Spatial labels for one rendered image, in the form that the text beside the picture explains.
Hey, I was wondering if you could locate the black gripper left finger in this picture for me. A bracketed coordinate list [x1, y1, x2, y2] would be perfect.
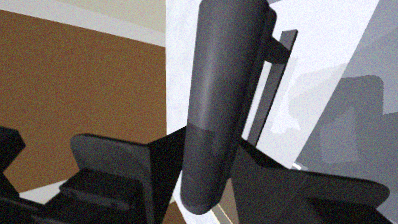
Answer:
[70, 126, 186, 224]

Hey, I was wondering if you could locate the cream square tile with dark blue centre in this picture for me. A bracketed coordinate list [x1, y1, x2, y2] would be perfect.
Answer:
[210, 178, 239, 224]

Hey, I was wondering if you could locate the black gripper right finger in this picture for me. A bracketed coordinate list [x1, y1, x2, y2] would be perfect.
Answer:
[230, 138, 390, 224]

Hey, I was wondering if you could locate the grey flat mat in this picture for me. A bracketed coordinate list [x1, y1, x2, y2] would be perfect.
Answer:
[294, 0, 398, 224]

